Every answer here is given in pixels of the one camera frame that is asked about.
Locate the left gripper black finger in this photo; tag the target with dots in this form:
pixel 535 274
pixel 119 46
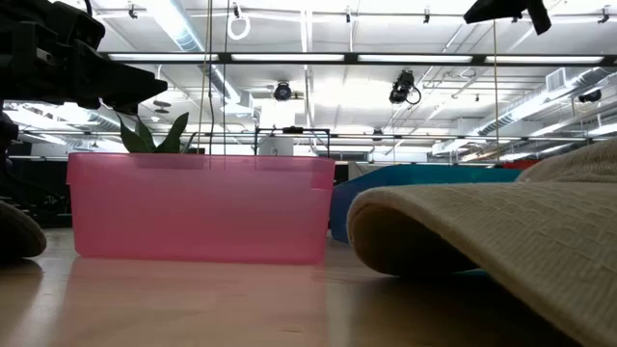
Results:
pixel 123 107
pixel 111 82

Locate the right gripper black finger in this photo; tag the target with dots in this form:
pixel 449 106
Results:
pixel 496 9

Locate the dark grey knitted cap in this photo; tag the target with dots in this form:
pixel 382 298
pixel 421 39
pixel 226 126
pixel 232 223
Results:
pixel 19 231

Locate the beige knitted cap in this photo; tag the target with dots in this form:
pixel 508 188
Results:
pixel 530 231

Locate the green plant in white pot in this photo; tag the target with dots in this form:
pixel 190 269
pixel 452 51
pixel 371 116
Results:
pixel 169 140

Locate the white air vent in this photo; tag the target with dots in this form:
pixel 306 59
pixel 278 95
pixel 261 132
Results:
pixel 556 79

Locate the translucent pink plastic bin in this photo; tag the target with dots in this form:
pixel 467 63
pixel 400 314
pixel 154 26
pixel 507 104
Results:
pixel 193 212

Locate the red container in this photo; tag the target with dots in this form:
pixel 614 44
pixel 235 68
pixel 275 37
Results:
pixel 520 165

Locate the white cylinder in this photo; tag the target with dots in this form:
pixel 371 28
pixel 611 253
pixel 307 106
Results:
pixel 275 147

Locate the blue plastic bin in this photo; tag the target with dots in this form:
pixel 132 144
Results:
pixel 385 180

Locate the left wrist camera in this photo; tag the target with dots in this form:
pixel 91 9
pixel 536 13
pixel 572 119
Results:
pixel 79 26

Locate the black ceiling camera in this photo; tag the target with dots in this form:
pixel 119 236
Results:
pixel 402 87
pixel 590 95
pixel 282 91

